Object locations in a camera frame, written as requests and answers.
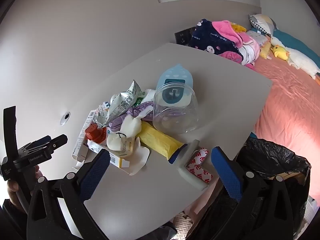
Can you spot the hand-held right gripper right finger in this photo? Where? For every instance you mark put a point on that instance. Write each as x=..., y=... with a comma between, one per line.
x=226, y=175

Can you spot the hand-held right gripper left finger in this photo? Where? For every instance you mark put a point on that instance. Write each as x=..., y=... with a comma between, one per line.
x=96, y=173

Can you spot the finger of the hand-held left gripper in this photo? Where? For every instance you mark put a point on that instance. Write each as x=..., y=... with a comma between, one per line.
x=58, y=141
x=37, y=142

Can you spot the black trash bag bin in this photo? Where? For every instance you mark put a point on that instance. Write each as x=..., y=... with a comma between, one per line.
x=265, y=155

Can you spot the yellow snack packet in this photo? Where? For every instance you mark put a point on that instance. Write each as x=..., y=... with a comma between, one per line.
x=157, y=140

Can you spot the silver snack wrapper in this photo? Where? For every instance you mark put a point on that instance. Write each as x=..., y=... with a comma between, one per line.
x=122, y=105

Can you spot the person's left hand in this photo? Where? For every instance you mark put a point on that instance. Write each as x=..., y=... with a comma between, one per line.
x=12, y=188

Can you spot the long white orange carton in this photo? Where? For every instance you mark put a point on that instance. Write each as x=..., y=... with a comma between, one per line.
x=82, y=136

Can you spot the white yellow carton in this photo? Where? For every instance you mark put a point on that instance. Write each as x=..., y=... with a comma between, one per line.
x=117, y=160

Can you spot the red white printed tape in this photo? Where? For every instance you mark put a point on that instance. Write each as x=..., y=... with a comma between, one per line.
x=198, y=162

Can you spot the white foam strip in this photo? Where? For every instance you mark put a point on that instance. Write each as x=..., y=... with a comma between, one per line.
x=193, y=181

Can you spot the red plastic piece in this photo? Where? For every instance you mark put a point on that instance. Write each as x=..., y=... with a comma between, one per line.
x=93, y=132

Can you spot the small blue white carton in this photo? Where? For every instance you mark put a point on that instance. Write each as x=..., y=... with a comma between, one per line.
x=103, y=107

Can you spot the cardboard box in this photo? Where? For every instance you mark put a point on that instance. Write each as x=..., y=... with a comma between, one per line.
x=287, y=174

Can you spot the white foam floor mat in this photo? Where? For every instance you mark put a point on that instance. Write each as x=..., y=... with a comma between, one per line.
x=181, y=223

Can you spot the clear plastic jar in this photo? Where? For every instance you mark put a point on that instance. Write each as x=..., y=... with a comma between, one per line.
x=175, y=122

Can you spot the purple knotted plastic bag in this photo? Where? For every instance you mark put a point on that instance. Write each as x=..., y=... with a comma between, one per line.
x=140, y=110

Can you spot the pink bed sheet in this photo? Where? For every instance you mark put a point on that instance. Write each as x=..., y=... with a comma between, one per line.
x=287, y=100

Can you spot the light blue hook card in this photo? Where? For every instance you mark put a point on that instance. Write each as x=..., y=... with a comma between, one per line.
x=175, y=73

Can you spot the yellow fuzzy cloth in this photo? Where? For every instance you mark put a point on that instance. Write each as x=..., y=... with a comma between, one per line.
x=265, y=51

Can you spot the white cartoon print blanket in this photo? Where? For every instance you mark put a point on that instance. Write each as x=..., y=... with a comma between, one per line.
x=251, y=46

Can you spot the yellow duck plush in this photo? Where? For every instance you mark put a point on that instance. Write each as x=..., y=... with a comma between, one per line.
x=280, y=52

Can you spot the navy printed blanket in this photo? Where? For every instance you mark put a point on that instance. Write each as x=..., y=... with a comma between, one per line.
x=210, y=38

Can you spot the white goose plush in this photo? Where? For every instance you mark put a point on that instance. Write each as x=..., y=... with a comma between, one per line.
x=300, y=57

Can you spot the pink fleece blanket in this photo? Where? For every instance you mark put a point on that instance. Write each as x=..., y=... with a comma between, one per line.
x=225, y=28

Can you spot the checked pillow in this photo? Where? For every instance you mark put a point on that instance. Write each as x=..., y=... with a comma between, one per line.
x=262, y=21

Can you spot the black wall socket panel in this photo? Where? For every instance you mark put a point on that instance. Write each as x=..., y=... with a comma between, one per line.
x=182, y=36

